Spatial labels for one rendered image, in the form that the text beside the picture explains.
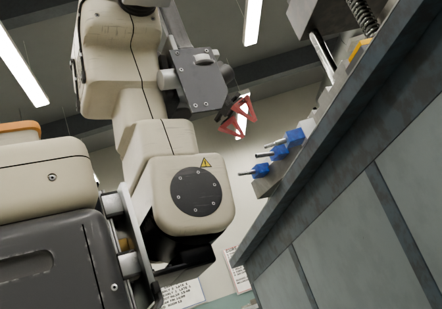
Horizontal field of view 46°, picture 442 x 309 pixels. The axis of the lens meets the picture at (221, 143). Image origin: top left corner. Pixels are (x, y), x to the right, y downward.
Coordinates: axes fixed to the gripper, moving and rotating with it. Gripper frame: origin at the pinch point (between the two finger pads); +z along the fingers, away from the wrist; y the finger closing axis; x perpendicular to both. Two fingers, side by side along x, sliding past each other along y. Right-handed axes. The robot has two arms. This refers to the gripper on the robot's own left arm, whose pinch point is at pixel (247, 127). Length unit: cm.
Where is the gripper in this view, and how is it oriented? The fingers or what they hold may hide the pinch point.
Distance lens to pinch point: 152.4
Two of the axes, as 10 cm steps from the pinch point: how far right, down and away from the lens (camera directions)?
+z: 7.0, 7.0, -1.3
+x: -6.4, 5.3, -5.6
